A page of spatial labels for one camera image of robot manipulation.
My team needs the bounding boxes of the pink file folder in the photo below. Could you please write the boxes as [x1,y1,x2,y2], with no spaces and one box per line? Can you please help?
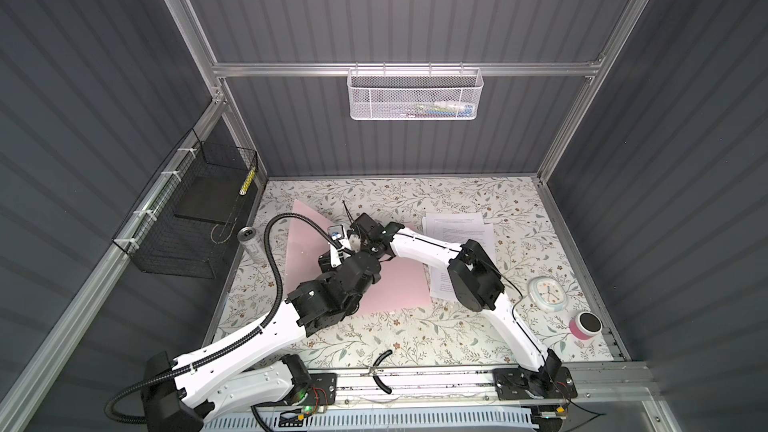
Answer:
[285,213,431,323]

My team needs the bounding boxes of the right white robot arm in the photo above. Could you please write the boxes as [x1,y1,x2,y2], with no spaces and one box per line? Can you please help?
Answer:
[350,214,562,397]

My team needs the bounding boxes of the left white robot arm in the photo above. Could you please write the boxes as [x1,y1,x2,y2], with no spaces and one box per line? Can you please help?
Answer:
[141,251,381,431]

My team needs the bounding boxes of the stack of printed papers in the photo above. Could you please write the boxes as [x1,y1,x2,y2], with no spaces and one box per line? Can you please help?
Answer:
[422,213,496,302]

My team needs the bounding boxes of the black pliers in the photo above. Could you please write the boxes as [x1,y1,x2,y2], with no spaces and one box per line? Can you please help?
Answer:
[367,349,394,395]

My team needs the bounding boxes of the silver drink can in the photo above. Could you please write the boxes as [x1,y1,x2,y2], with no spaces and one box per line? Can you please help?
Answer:
[237,226,264,262]

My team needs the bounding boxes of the yellow marker pen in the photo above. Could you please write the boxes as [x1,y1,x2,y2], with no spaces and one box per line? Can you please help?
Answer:
[239,167,257,196]

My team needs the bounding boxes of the black notebook in basket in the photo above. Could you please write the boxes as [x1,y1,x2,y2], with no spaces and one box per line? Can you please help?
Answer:
[174,176,242,225]

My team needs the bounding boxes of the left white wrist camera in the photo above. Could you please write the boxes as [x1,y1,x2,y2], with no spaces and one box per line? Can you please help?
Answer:
[327,224,350,253]

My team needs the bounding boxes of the black corrugated cable conduit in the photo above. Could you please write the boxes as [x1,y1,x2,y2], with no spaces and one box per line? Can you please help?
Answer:
[104,212,337,425]

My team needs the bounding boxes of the white wire mesh basket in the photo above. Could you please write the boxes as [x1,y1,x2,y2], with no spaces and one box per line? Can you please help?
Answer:
[346,67,484,121]

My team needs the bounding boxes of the black wire basket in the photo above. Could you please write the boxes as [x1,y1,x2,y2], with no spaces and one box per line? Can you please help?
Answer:
[113,133,259,280]

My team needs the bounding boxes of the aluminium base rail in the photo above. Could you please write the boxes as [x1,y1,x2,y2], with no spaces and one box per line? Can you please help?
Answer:
[305,362,660,407]

